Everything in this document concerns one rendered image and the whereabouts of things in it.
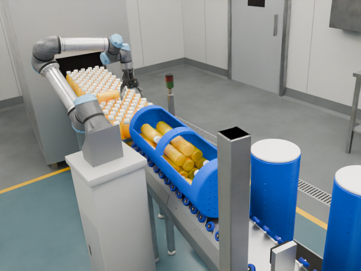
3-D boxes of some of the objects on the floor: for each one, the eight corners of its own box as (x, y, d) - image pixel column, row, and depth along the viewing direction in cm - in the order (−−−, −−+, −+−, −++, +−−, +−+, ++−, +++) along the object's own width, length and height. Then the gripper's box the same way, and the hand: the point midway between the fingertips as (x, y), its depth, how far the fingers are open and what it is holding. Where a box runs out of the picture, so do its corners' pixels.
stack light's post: (178, 212, 341) (168, 95, 293) (175, 209, 344) (166, 94, 296) (181, 211, 342) (173, 94, 294) (179, 208, 345) (171, 93, 298)
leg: (153, 263, 286) (144, 193, 259) (150, 258, 291) (141, 189, 264) (160, 261, 289) (152, 191, 261) (157, 256, 293) (149, 187, 266)
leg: (170, 256, 292) (163, 187, 265) (166, 252, 296) (160, 183, 269) (177, 254, 294) (171, 185, 267) (173, 249, 299) (167, 181, 271)
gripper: (115, 73, 233) (121, 104, 241) (144, 66, 240) (150, 96, 248) (110, 71, 240) (116, 101, 248) (139, 64, 247) (145, 93, 255)
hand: (131, 98), depth 250 cm, fingers open, 14 cm apart
